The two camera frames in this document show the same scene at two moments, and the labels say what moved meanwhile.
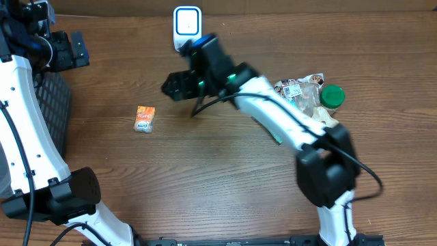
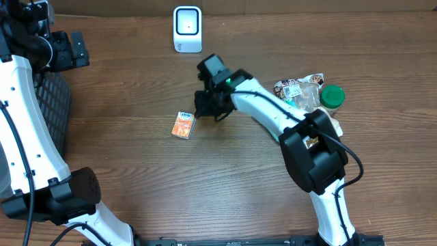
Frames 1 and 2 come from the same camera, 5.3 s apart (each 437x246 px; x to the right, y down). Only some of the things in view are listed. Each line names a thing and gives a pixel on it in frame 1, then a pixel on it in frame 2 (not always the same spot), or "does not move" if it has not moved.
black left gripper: x=68 y=51 does not move
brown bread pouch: x=306 y=92 does not move
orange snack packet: x=144 y=119 to x=184 y=124
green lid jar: x=332 y=96 does not move
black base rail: x=360 y=240 does not move
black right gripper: x=183 y=83 to x=205 y=111
